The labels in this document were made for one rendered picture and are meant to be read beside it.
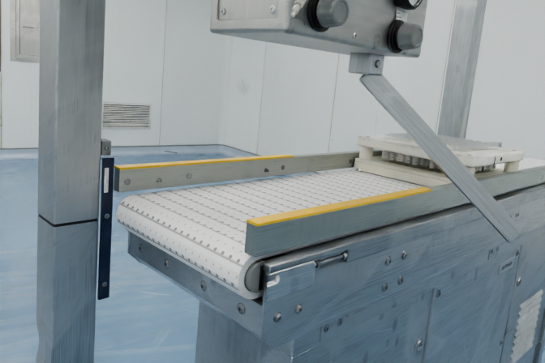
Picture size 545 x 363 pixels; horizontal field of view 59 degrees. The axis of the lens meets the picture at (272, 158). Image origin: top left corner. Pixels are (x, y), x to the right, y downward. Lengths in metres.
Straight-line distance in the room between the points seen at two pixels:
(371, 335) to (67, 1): 0.63
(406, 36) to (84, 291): 0.52
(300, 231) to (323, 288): 0.09
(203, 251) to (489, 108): 3.58
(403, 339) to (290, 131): 4.59
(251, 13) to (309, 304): 0.32
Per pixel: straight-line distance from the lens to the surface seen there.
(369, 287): 0.66
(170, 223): 0.59
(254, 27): 0.43
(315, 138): 5.11
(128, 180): 0.68
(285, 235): 0.49
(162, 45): 5.96
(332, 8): 0.42
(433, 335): 1.02
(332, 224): 0.55
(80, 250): 0.70
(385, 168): 0.98
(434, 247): 0.79
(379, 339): 0.85
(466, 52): 1.47
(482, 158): 0.93
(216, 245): 0.53
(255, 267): 0.49
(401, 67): 4.45
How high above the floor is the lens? 1.03
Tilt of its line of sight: 9 degrees down
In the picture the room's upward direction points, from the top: 5 degrees clockwise
